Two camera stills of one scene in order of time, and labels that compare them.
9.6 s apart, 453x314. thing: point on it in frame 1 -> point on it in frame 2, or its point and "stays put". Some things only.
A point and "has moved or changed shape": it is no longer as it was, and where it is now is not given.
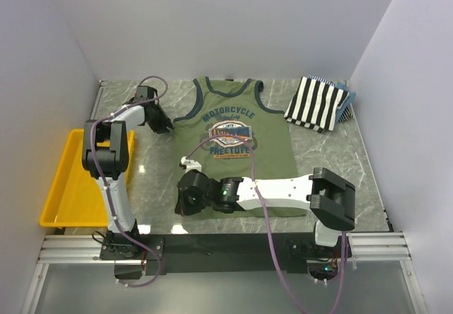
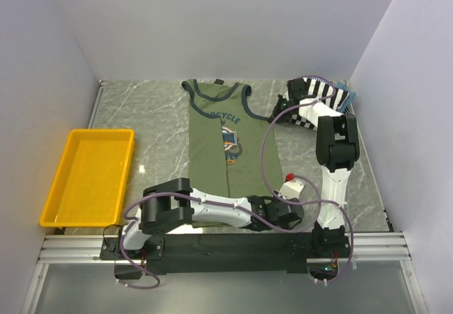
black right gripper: [184, 208] -> [276, 111]
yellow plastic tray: [76, 200] stays put
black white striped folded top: [314, 105] stays put
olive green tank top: [212, 114] has moved or changed shape
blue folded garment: [350, 97] stays put
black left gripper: [161, 127] -> [286, 225]
